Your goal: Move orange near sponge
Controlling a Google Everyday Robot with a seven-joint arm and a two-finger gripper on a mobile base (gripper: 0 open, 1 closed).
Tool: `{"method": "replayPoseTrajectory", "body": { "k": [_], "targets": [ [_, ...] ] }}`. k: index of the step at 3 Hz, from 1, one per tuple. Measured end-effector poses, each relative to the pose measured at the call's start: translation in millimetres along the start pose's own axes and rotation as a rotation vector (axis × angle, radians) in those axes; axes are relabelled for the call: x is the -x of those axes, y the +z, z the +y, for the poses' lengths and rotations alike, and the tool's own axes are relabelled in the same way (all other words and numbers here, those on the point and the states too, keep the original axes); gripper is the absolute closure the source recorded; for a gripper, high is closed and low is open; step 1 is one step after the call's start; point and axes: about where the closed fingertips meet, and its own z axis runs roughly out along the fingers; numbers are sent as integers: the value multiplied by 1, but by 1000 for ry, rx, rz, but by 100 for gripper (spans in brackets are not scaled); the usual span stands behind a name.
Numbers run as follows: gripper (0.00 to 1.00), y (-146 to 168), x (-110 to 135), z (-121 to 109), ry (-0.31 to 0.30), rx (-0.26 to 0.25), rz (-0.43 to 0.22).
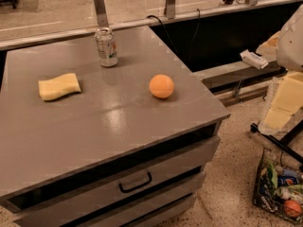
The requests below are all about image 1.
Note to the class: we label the black drawer handle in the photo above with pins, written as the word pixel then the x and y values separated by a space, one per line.
pixel 133 183

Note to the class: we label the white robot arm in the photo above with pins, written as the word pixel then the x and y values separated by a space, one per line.
pixel 286 46

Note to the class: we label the silver soda can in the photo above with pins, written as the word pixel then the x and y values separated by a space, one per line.
pixel 106 46

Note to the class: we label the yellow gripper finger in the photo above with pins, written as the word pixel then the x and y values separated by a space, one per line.
pixel 284 98

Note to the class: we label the grey drawer cabinet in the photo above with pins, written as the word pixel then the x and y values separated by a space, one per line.
pixel 61 160

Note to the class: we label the white crumpled packet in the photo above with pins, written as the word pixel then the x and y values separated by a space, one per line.
pixel 253 59

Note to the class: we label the yellow sponge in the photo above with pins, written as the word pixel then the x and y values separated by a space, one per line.
pixel 55 88

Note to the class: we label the basket of groceries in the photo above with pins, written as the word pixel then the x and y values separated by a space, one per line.
pixel 279 189

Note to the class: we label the black robot base legs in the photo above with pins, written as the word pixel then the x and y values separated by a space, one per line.
pixel 284 142

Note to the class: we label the orange ball fruit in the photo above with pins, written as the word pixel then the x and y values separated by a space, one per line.
pixel 161 86

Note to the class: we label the metal guard rail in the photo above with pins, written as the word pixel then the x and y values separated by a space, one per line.
pixel 33 22

